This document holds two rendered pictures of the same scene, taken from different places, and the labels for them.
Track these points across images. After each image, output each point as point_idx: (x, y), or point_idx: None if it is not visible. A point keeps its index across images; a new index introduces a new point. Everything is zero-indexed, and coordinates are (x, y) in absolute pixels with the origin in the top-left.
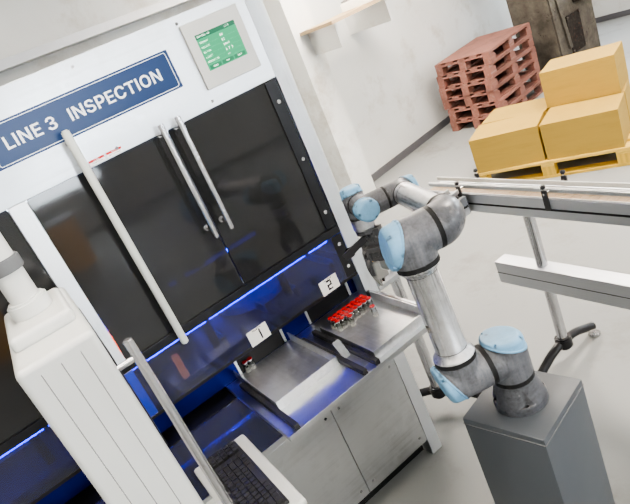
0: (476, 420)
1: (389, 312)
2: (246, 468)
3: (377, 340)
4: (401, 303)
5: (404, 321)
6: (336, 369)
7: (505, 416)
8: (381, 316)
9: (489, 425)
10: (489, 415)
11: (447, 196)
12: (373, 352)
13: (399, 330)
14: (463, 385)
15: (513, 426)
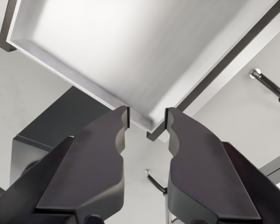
0: (12, 150)
1: (203, 23)
2: None
3: (86, 19)
4: (209, 65)
5: (149, 74)
6: None
7: (24, 169)
8: (191, 0)
9: (11, 158)
10: (21, 159)
11: None
12: (7, 41)
13: (118, 69)
14: None
15: (14, 173)
